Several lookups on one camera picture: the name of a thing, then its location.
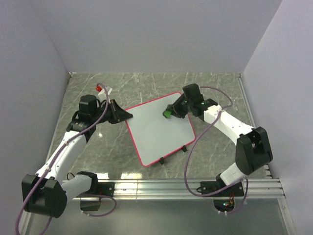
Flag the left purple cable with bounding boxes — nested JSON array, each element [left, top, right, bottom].
[[15, 83, 118, 235]]

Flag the pink-framed whiteboard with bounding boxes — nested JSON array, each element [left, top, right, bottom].
[[126, 92, 196, 167]]

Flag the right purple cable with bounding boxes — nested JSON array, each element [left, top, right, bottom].
[[183, 86, 249, 213]]

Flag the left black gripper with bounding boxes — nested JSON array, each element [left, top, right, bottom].
[[92, 99, 133, 125]]

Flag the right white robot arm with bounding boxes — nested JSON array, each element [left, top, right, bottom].
[[163, 84, 273, 196]]

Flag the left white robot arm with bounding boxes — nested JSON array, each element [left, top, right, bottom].
[[22, 94, 133, 218]]

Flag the purple cable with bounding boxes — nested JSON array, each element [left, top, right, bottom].
[[183, 86, 249, 213], [15, 83, 118, 235]]

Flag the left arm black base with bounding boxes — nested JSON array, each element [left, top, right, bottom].
[[78, 181, 115, 197]]

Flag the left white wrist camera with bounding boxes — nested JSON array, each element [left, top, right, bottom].
[[96, 86, 112, 102]]

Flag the left black whiteboard foot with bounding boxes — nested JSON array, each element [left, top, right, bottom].
[[159, 157, 165, 165]]

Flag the green whiteboard eraser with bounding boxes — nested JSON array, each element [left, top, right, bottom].
[[163, 110, 172, 118]]

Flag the aluminium mounting rail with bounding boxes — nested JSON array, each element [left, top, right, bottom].
[[73, 178, 286, 201]]

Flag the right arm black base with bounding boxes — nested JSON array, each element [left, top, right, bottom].
[[196, 181, 245, 197]]

